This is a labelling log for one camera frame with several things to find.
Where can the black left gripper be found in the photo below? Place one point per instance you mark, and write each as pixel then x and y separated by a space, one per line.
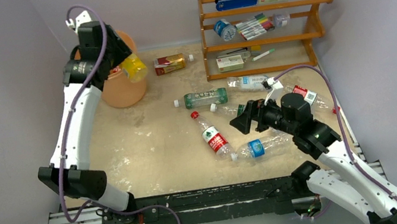
pixel 122 52

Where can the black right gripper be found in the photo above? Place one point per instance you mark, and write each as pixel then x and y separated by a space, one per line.
pixel 253 112

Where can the yellow honey pomelo bottle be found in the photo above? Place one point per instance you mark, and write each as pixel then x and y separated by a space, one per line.
pixel 134 68

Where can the red white Nongfu bottle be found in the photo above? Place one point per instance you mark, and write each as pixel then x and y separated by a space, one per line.
pixel 213 137

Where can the clear bottle blue label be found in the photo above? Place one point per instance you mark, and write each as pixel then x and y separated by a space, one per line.
pixel 261 148

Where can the green tea bottle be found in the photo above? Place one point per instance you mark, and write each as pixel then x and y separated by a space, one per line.
pixel 199 99

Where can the red label water bottle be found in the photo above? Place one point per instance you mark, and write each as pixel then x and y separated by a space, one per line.
pixel 317 101

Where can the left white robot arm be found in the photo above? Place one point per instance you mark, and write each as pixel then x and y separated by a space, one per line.
pixel 68 173

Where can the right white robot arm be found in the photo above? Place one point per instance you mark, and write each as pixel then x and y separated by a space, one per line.
pixel 358 188

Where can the orange plastic bin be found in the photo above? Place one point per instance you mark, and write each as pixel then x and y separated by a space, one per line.
pixel 118 90

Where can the clear bottle dark green label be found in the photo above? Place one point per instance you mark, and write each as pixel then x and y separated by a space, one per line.
pixel 227 110

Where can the white blue label bottle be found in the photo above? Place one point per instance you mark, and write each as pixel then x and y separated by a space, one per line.
pixel 247 83

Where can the red gold tea bottle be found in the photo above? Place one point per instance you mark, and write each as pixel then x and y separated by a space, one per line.
pixel 166 64

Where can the white stapler box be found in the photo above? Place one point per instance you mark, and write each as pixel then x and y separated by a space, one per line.
pixel 229 63

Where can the grey stapler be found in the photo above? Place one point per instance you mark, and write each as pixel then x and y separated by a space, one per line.
pixel 243 52

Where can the green white marker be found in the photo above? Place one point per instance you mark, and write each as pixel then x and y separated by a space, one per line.
pixel 263 54

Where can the wooden shelf rack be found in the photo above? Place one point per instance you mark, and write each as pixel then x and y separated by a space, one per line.
pixel 282 31

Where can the pack of coloured markers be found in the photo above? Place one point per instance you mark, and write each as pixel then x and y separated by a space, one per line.
pixel 254 26

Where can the blue tape roll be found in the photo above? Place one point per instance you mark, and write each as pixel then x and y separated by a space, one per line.
pixel 225 30

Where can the small clear jar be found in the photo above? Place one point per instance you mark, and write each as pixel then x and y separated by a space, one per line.
pixel 280 20

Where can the blue stapler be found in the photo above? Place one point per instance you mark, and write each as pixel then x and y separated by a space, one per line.
pixel 222 5

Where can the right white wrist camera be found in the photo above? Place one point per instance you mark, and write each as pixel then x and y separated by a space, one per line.
pixel 274 89

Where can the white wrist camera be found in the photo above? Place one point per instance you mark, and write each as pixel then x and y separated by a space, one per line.
pixel 75 23
pixel 274 89

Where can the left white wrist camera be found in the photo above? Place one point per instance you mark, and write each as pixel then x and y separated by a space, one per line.
pixel 75 23

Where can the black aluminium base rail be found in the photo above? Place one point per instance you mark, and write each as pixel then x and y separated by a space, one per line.
pixel 277 195

